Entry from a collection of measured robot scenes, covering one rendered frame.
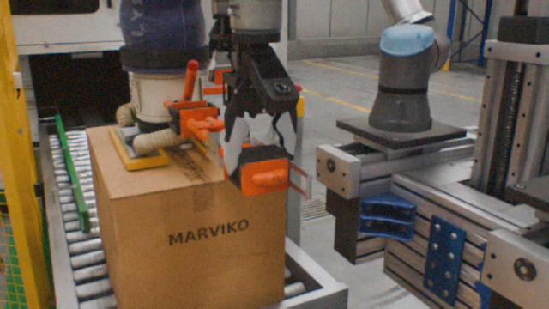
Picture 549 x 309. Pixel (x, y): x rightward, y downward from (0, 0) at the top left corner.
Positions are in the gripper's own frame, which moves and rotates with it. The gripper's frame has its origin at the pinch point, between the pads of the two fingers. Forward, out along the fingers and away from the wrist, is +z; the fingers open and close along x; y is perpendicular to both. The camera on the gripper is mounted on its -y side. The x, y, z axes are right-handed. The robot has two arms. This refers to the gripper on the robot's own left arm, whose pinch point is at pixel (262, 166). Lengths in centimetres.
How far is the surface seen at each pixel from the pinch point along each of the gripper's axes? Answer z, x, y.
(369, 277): 108, -105, 100
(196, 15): -21, -6, 52
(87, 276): 55, 26, 71
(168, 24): -19, 1, 50
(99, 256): 54, 21, 81
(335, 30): 42, -611, 921
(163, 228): 22.7, 9.8, 30.1
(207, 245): 28.9, 0.1, 30.1
